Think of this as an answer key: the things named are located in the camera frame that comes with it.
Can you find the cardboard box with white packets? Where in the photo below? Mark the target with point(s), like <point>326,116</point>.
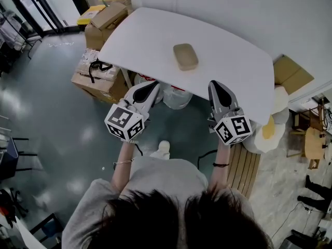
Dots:
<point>103,87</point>

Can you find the yellow plastic bin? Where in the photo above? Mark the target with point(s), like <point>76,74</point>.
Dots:
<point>89,14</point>

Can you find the person's right forearm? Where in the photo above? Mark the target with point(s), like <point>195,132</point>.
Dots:
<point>220,162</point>

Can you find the black framed glass door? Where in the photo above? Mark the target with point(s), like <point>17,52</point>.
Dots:
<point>39,6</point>

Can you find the clear plastic bag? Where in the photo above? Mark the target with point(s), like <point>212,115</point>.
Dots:
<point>176,97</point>

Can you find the wooden slatted bench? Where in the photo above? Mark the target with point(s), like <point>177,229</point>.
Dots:
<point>243,167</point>

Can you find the clothes rack with garments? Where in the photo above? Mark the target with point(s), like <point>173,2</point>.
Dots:
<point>11,38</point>

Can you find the flat brown cardboard box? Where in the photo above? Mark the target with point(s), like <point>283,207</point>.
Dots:
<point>109,15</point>

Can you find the blue chair with black frame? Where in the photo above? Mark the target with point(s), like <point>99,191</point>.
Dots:
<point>7,154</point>

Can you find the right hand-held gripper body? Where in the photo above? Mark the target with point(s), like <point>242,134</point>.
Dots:
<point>233,128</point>

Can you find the black equipment case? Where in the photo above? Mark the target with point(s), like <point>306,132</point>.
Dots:
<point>298,240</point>

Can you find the tan rectangular box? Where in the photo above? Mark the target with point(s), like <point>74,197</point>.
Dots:
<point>185,56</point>

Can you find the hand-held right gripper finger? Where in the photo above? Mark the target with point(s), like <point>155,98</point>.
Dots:
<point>229,95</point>
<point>213,97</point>

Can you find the person's grey shirt torso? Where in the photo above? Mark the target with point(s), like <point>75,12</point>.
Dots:
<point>166,175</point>

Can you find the white foam cushion pile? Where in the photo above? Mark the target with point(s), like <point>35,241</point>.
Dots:
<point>278,110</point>

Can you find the folded tan cardboard box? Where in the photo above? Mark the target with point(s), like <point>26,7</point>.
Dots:
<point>290,74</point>

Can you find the black office chair base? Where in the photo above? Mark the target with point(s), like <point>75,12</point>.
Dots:
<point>11,204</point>

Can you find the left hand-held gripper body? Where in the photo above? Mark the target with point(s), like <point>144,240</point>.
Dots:
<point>122,121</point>

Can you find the person's left forearm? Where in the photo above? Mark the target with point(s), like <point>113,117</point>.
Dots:
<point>124,165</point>

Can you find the white table leg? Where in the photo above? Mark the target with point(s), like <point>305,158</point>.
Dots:
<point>127,78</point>

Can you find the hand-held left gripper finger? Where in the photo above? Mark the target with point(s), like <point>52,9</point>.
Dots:
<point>151,100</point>
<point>141,87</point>

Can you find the wooden chair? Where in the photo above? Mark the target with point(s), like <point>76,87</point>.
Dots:
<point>301,128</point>

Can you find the large brown cardboard box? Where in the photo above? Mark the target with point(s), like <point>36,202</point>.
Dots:
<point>97,38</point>

